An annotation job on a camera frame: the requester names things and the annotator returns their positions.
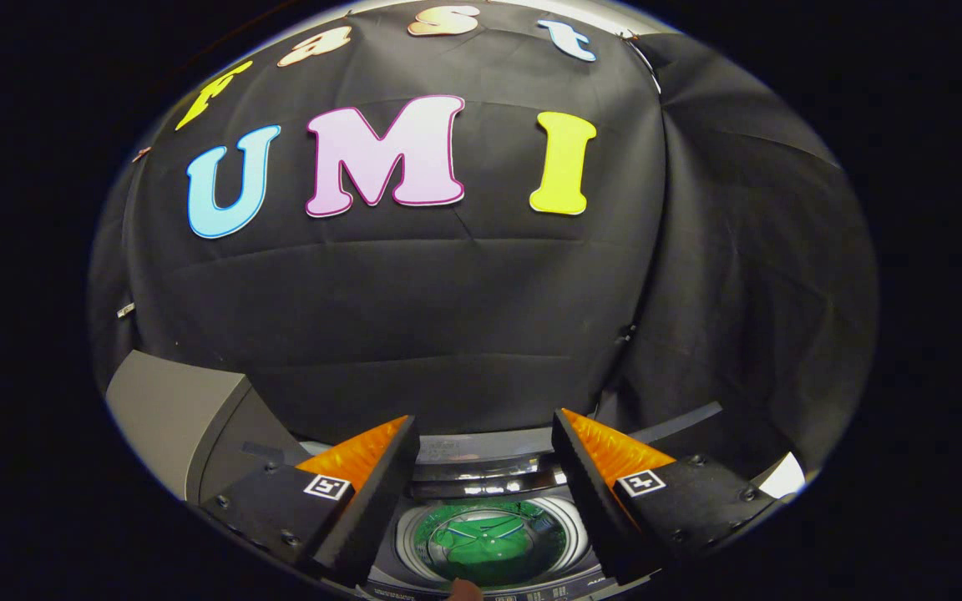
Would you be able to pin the grey washing machine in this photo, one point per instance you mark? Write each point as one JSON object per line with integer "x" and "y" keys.
{"x": 481, "y": 446}

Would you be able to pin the silver clip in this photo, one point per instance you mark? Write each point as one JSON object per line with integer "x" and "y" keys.
{"x": 125, "y": 310}

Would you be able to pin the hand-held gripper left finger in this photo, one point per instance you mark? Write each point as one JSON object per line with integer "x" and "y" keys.
{"x": 377, "y": 501}

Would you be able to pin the white panel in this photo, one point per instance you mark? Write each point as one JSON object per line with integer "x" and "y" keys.
{"x": 783, "y": 477}

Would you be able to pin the copper clip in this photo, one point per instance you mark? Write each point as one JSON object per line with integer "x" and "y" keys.
{"x": 140, "y": 154}

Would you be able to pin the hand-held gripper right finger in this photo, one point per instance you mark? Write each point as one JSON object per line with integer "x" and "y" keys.
{"x": 594, "y": 501}

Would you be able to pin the green polo shirt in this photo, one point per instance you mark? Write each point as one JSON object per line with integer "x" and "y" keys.
{"x": 489, "y": 547}

